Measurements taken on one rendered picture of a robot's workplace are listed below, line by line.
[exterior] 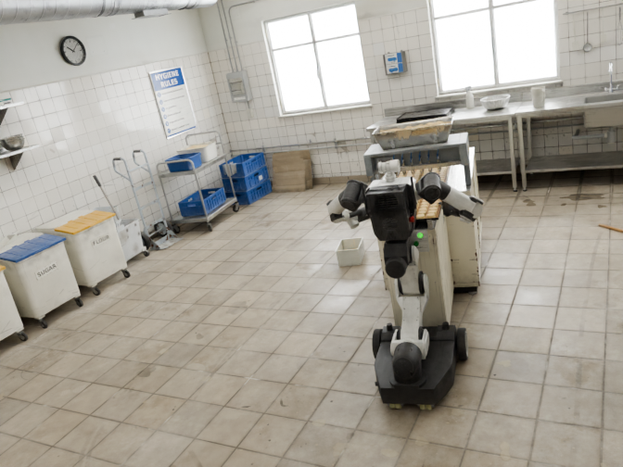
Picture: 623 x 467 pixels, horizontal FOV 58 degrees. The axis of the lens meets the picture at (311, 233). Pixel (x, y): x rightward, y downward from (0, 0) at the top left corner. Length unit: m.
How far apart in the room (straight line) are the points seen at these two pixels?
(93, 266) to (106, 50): 2.67
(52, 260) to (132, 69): 2.88
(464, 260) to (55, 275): 3.69
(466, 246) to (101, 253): 3.65
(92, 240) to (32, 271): 0.70
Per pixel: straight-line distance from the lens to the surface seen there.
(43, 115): 6.63
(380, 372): 3.38
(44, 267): 5.70
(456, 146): 4.10
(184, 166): 7.08
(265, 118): 8.41
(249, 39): 8.34
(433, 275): 3.59
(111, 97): 7.26
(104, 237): 6.12
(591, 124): 6.55
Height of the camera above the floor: 2.06
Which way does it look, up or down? 19 degrees down
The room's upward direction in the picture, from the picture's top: 11 degrees counter-clockwise
